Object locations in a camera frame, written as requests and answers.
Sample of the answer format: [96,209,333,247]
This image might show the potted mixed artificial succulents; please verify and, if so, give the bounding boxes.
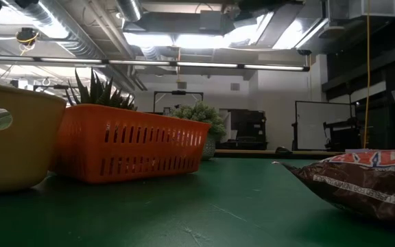
[63,67,139,111]

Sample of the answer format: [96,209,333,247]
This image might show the yellow plastic bin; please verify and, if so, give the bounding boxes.
[0,81,67,195]

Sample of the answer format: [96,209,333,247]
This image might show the black machine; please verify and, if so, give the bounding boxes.
[322,117,359,152]

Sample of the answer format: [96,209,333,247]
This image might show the grey ceiling box unit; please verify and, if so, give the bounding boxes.
[199,9,226,32]

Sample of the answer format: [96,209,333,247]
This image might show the black ceiling cord reel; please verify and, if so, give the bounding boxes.
[14,27,40,47]

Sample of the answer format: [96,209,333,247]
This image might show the orange slotted plastic basket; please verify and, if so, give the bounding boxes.
[48,104,213,185]

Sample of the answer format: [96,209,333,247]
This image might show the long ceiling light strip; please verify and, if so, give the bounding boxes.
[0,54,311,72]

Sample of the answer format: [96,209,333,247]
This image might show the silver spiral air duct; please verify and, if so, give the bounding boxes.
[0,0,108,60]
[115,0,143,22]

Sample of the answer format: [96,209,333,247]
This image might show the black frame rig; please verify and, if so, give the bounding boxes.
[152,90,204,114]

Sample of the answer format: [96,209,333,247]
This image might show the brown peanut candy bar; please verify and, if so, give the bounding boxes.
[272,149,395,227]

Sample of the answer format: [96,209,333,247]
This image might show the black cabinet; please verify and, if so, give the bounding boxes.
[217,108,269,151]

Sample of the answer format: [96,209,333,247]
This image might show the white ceiling box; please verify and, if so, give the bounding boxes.
[327,0,395,20]

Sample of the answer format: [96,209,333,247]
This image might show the whiteboard on black stand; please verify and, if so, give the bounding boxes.
[291,100,356,152]

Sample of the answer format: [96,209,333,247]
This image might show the potted pale clustered succulent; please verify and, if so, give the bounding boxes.
[169,101,228,161]

